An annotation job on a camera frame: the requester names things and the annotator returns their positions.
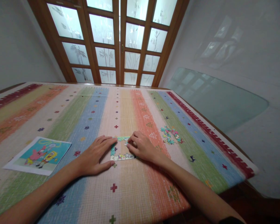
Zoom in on person's right index finger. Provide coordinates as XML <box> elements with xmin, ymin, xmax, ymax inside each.
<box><xmin>127</xmin><ymin>132</ymin><xmax>138</xmax><ymax>144</ymax></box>

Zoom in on cartoon picture sheet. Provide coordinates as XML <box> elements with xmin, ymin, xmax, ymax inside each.
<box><xmin>2</xmin><ymin>136</ymin><xmax>72</xmax><ymax>176</ymax></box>

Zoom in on large rounded glass pane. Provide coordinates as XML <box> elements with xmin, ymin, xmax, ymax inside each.
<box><xmin>166</xmin><ymin>67</ymin><xmax>270</xmax><ymax>135</ymax></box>

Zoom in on person's right hand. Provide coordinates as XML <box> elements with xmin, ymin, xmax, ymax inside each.
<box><xmin>126</xmin><ymin>130</ymin><xmax>165</xmax><ymax>164</ymax></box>

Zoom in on wooden door with frosted glass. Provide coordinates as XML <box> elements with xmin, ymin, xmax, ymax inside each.
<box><xmin>27</xmin><ymin>0</ymin><xmax>190</xmax><ymax>87</ymax></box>

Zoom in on person's left hand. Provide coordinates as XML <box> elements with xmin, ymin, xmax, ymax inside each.
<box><xmin>77</xmin><ymin>135</ymin><xmax>119</xmax><ymax>177</ymax></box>

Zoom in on partly assembled jigsaw puzzle frame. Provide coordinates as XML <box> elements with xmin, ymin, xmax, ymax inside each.
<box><xmin>110</xmin><ymin>136</ymin><xmax>137</xmax><ymax>161</ymax></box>

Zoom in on person's right thumb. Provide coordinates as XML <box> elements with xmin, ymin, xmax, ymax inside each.
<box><xmin>126</xmin><ymin>143</ymin><xmax>140</xmax><ymax>155</ymax></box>

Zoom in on pile of loose puzzle pieces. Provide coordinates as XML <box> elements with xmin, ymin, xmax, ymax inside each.
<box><xmin>160</xmin><ymin>126</ymin><xmax>184</xmax><ymax>145</ymax></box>

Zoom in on person's left thumb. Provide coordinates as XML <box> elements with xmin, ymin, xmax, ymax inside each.
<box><xmin>91</xmin><ymin>160</ymin><xmax>116</xmax><ymax>175</ymax></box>

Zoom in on striped colourful tablecloth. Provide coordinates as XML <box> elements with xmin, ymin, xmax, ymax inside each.
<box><xmin>0</xmin><ymin>82</ymin><xmax>259</xmax><ymax>224</ymax></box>

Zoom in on person's left index finger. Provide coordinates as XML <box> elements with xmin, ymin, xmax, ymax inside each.
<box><xmin>98</xmin><ymin>138</ymin><xmax>119</xmax><ymax>155</ymax></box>

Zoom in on person's left fingers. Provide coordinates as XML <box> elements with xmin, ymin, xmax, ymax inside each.
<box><xmin>92</xmin><ymin>135</ymin><xmax>114</xmax><ymax>148</ymax></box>

